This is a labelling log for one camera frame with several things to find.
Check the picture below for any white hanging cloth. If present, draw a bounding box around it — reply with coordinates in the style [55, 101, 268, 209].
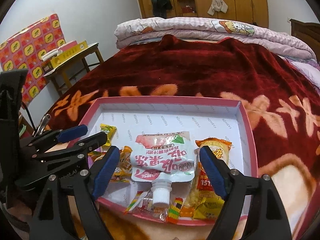
[207, 0, 228, 16]

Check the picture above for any small wooden side table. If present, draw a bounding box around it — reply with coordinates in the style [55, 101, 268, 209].
[44, 42, 104, 96]

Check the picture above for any white pink jelly drink pouch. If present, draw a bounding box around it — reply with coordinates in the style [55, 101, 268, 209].
[130, 131, 196, 207]

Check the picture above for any red cream floral blanket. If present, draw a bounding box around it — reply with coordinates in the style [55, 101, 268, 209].
[49, 35, 319, 239]

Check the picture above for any clear colourful candy packet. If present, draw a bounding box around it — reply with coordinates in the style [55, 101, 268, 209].
[124, 191, 184, 224]

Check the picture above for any red yellow patterned board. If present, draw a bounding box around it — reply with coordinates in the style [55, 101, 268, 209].
[0, 14, 65, 105]

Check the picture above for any pink checked folded quilt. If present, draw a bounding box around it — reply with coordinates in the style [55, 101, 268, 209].
[114, 16, 320, 86]

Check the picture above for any pink shallow box lid tray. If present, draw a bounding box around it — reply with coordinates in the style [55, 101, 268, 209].
[80, 96, 258, 213]

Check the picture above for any yellow rice cracker packet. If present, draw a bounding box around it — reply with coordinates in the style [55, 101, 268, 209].
[180, 138, 232, 220]

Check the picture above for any yellow small snack packet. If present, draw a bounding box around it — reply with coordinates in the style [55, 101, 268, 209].
[100, 124, 117, 147]

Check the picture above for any dark wooden headboard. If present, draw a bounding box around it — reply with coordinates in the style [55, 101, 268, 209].
[290, 19, 320, 63]

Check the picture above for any yellow gift box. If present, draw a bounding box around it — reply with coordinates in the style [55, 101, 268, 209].
[50, 41, 88, 69]

